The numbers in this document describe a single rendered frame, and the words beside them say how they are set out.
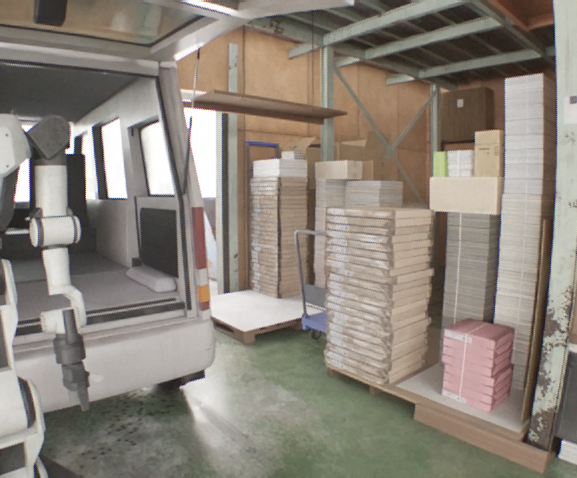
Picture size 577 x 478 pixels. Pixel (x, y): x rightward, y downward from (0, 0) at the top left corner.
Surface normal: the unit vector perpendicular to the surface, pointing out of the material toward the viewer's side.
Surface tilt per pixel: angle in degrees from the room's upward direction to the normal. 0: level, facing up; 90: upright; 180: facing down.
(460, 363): 90
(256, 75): 90
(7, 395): 66
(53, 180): 90
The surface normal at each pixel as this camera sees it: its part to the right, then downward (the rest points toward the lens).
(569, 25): -0.77, 0.07
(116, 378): 0.65, 0.12
